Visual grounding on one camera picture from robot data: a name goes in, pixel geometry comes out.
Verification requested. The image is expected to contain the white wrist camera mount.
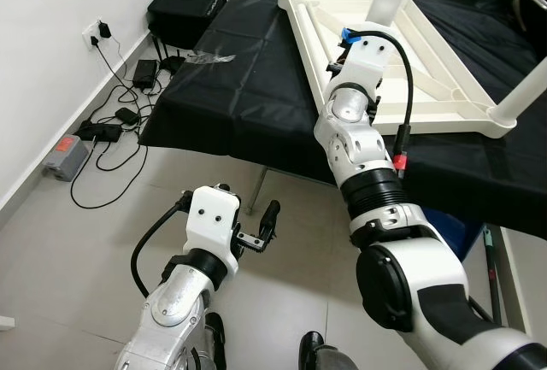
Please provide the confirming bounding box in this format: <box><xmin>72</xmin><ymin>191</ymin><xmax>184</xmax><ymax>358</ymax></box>
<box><xmin>186</xmin><ymin>185</ymin><xmax>242</xmax><ymax>277</ymax></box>
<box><xmin>329</xmin><ymin>35</ymin><xmax>398</xmax><ymax>97</ymax></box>

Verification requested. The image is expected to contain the blue plastic crate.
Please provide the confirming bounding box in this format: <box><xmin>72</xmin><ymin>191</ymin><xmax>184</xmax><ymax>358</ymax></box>
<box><xmin>423</xmin><ymin>206</ymin><xmax>484</xmax><ymax>260</ymax></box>

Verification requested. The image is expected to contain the grey metal table leg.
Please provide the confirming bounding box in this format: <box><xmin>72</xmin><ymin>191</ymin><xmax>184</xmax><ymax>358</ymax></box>
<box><xmin>248</xmin><ymin>167</ymin><xmax>268</xmax><ymax>214</ymax></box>

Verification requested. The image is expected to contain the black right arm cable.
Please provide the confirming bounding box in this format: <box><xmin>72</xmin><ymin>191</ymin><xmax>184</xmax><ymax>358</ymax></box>
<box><xmin>357</xmin><ymin>30</ymin><xmax>415</xmax><ymax>162</ymax></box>

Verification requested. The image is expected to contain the small black power adapter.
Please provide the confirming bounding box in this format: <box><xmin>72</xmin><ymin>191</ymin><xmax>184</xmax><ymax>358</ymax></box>
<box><xmin>115</xmin><ymin>108</ymin><xmax>142</xmax><ymax>126</ymax></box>

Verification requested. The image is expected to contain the robot right leg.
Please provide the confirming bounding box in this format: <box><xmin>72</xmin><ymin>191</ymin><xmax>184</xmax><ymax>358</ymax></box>
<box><xmin>299</xmin><ymin>332</ymin><xmax>360</xmax><ymax>370</ymax></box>

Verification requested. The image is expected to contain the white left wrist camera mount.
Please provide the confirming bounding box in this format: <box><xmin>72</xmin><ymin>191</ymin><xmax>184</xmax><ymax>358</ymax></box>
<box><xmin>186</xmin><ymin>185</ymin><xmax>242</xmax><ymax>277</ymax></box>

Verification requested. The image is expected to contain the robot left leg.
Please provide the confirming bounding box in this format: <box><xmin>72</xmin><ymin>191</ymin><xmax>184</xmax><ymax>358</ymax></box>
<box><xmin>192</xmin><ymin>312</ymin><xmax>227</xmax><ymax>370</ymax></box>

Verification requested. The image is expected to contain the clear tape strip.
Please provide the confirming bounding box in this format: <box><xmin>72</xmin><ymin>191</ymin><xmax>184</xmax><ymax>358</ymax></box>
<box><xmin>184</xmin><ymin>48</ymin><xmax>236</xmax><ymax>66</ymax></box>

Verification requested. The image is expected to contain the black table cloth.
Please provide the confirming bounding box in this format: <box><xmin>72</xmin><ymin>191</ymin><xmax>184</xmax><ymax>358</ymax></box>
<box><xmin>138</xmin><ymin>0</ymin><xmax>547</xmax><ymax>238</ymax></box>

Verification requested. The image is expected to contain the white plastic table top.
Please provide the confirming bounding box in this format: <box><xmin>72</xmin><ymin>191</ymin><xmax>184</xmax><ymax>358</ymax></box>
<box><xmin>278</xmin><ymin>0</ymin><xmax>524</xmax><ymax>140</ymax></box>

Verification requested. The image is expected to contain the black floor rod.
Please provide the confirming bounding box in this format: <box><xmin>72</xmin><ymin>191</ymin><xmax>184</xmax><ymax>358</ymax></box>
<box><xmin>480</xmin><ymin>225</ymin><xmax>505</xmax><ymax>324</ymax></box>

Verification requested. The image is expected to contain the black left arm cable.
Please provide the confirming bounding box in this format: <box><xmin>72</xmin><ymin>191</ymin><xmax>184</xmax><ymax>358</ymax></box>
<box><xmin>130</xmin><ymin>191</ymin><xmax>196</xmax><ymax>298</ymax></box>

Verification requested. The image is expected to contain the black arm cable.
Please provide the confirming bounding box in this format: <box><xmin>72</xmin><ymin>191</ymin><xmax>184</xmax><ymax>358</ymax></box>
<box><xmin>130</xmin><ymin>191</ymin><xmax>196</xmax><ymax>298</ymax></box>
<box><xmin>357</xmin><ymin>30</ymin><xmax>415</xmax><ymax>162</ymax></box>

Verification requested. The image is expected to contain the grey box red label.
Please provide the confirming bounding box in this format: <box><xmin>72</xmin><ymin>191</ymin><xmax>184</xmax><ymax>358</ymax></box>
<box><xmin>44</xmin><ymin>135</ymin><xmax>91</xmax><ymax>181</ymax></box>

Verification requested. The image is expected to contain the robot leg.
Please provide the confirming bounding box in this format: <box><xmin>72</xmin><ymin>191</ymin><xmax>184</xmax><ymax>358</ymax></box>
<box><xmin>192</xmin><ymin>312</ymin><xmax>227</xmax><ymax>370</ymax></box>
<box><xmin>299</xmin><ymin>332</ymin><xmax>360</xmax><ymax>370</ymax></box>

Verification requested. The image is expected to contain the black power strip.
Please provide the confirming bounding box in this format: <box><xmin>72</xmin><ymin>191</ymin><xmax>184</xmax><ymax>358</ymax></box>
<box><xmin>75</xmin><ymin>120</ymin><xmax>125</xmax><ymax>143</ymax></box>

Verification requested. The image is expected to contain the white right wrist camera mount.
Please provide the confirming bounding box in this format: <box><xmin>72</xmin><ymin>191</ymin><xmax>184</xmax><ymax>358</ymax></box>
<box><xmin>329</xmin><ymin>35</ymin><xmax>398</xmax><ymax>97</ymax></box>

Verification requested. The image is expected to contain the black carry bag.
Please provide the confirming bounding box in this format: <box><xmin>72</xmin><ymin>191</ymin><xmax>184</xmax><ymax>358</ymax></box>
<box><xmin>147</xmin><ymin>0</ymin><xmax>230</xmax><ymax>50</ymax></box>

